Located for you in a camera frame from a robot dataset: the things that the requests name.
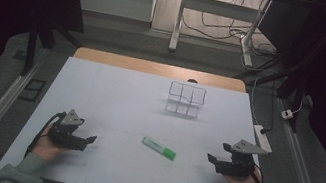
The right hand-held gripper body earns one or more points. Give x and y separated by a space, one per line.
240 161

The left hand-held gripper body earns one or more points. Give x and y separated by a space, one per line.
67 128

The green highlighter pen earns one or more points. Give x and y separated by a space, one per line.
159 148

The clear acrylic compartment organizer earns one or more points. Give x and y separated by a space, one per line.
185 98

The person's left hand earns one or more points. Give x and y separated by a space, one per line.
47 149

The white power strip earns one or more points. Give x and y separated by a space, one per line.
262 138

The white board sheet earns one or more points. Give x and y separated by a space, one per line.
132 116

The dark floor plate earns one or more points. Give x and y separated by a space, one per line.
32 89

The small white adapter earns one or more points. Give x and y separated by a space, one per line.
287 114

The black metal stand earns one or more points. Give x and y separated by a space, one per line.
292 77
31 48

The wooden table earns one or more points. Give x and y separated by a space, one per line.
155 67

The white desk frame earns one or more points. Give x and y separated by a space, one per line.
216 8

